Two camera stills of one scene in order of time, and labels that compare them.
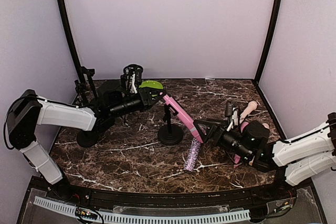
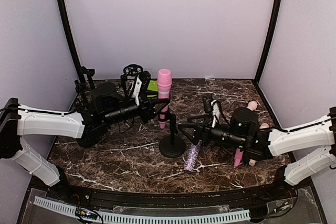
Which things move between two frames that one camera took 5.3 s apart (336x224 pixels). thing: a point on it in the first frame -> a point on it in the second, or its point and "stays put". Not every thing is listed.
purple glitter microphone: [193, 155] stays put
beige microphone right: [252, 106] stays put
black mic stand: [170, 134] -> [171, 146]
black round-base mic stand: [90, 72] stays put
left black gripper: [146, 98] -> [148, 108]
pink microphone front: [184, 115] -> [164, 82]
